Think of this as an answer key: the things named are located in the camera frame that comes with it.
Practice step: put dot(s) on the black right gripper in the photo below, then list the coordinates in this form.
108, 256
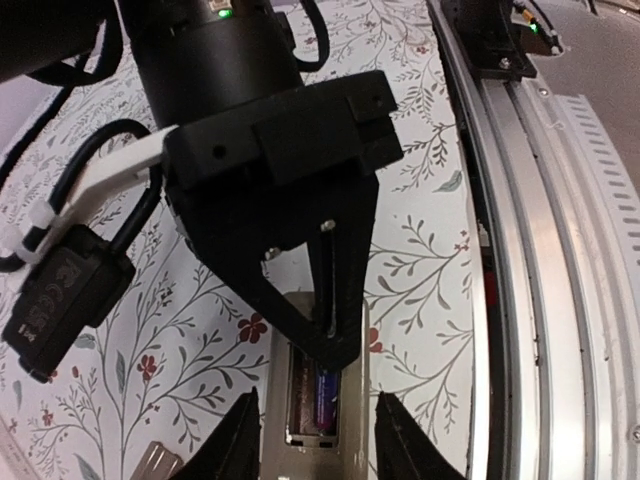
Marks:
295, 170

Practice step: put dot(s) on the white air conditioner remote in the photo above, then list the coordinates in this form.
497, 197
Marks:
292, 447

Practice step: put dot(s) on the floral patterned table mat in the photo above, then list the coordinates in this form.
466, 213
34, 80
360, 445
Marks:
179, 347

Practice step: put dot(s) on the grey remote battery cover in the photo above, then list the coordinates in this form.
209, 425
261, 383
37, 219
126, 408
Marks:
157, 463

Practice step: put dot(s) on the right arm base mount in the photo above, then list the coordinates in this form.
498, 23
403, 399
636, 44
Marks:
497, 38

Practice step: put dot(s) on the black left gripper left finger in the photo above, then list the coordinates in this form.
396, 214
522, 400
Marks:
232, 451

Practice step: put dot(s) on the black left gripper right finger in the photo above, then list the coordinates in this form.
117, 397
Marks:
403, 450

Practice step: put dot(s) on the black battery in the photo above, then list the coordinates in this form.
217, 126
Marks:
327, 389

